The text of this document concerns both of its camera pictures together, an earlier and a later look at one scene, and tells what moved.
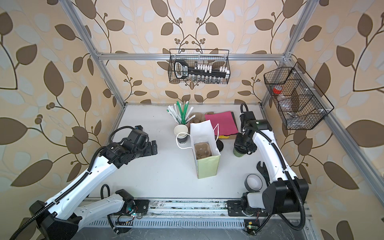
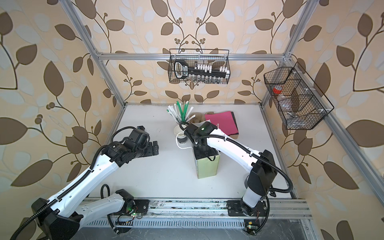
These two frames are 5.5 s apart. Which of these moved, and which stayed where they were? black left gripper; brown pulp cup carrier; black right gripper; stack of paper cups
Moved: black right gripper
Stayed: stack of paper cups; brown pulp cup carrier; black left gripper
